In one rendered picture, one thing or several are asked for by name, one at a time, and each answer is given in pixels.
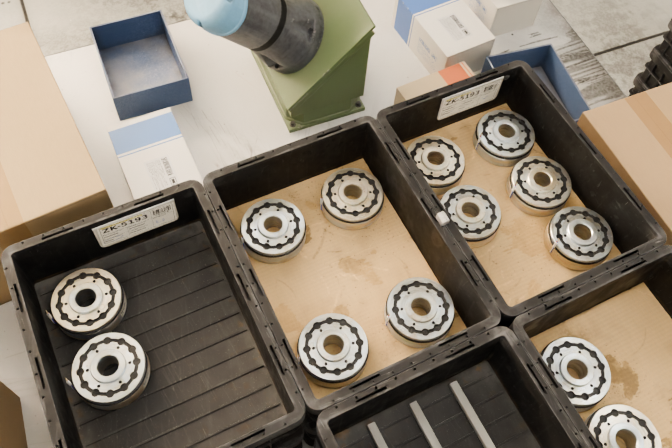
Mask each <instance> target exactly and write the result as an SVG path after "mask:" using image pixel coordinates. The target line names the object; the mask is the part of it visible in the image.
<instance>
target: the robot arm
mask: <svg viewBox="0 0 672 448"><path fill-rule="evenodd" d="M184 6H185V9H186V12H187V14H188V16H189V18H190V19H191V20H192V21H193V22H194V23H195V24H196V25H197V26H199V27H201V28H203V29H204V30H205V31H207V32H208V33H210V34H213V35H216V36H220V37H222V38H225V39H227V40H229V41H231V42H234V43H236V44H238V45H241V46H243V47H245V48H248V49H250V50H252V51H253V52H254V53H255V54H256V55H257V56H258V57H259V58H260V60H261V61H262V62H263V63H264V64H265V65H266V66H267V67H269V68H270V69H272V70H275V71H277V72H279V73H283V74H290V73H294V72H297V71H299V70H301V69H302V68H304V67H305V66H306V65H307V64H308V63H309V62H310V61H311V60H312V59H313V57H314V56H315V54H316V53H317V51H318V49H319V47H320V44H321V41H322V38H323V33H324V18H323V14H322V11H321V9H320V7H319V6H318V5H317V4H316V3H315V2H314V1H313V0H184Z"/></svg>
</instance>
